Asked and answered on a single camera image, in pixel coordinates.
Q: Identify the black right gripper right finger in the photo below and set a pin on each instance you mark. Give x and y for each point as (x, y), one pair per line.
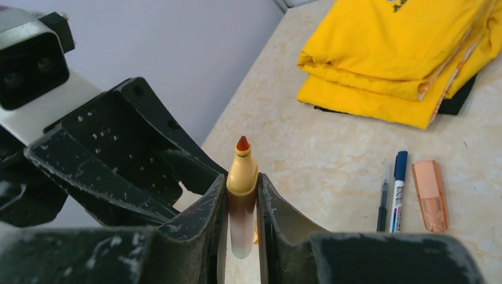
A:
(293, 249)

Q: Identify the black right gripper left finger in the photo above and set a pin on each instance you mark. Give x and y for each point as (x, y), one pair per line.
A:
(190, 248)

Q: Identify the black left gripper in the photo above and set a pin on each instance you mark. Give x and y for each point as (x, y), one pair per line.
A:
(121, 156)

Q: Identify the pink highlighter pen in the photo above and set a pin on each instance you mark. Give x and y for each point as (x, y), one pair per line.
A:
(241, 194)

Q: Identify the thin black pen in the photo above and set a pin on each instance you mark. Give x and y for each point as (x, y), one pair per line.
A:
(382, 210)

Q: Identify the white marker pen black tip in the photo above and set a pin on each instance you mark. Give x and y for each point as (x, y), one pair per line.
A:
(397, 204)

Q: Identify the orange highlighter pen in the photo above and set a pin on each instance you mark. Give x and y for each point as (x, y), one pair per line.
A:
(429, 188)

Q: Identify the blue pen cap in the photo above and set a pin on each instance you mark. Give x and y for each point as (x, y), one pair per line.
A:
(400, 166)

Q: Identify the yellow folded shirt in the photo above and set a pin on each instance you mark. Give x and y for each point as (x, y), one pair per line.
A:
(397, 61)

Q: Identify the black cloth under shirt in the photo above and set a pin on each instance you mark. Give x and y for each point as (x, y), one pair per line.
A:
(454, 105)

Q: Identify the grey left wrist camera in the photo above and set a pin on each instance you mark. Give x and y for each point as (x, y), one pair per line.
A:
(38, 87)

